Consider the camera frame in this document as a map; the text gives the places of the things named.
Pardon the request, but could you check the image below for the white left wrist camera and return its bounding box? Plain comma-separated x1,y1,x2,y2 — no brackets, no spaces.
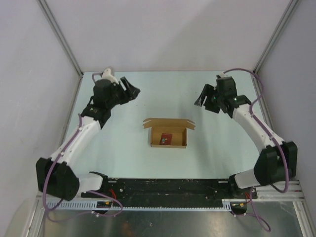
101,67,119,84

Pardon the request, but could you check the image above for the small red packet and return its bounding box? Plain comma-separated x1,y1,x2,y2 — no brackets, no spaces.
159,133,172,146

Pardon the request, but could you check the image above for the brown cardboard paper box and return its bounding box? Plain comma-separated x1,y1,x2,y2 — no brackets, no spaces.
143,118,196,149

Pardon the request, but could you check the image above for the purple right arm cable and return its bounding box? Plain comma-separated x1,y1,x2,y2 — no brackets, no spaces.
223,68,291,233

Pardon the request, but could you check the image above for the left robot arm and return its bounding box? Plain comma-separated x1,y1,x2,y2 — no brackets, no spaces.
36,76,140,201

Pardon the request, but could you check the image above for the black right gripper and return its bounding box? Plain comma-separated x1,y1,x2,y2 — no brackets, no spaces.
194,84,224,114

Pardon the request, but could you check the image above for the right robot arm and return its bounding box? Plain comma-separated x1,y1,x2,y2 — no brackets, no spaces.
194,76,298,198

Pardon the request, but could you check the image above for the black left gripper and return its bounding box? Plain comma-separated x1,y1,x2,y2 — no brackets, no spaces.
107,77,141,109

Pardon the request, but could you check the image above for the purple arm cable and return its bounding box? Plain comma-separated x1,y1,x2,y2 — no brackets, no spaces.
41,72,124,222
223,68,291,233

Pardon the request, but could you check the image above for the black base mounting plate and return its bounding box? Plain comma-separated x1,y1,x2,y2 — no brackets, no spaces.
96,178,253,198

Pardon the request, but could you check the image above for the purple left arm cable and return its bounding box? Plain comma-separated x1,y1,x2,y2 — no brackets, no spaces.
41,72,124,222

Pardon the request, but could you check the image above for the grey slotted cable duct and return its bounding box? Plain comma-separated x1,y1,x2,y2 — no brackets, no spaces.
44,198,233,212

